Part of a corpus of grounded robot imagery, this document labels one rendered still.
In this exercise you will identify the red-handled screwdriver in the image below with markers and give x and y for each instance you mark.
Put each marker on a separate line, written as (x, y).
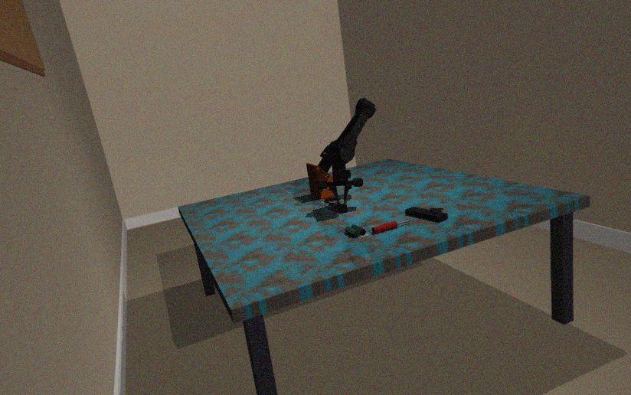
(387, 226)

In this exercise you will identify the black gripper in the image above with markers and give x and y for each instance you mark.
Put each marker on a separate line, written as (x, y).
(357, 182)

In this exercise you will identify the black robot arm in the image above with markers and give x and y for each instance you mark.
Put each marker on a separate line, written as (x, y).
(342, 150)

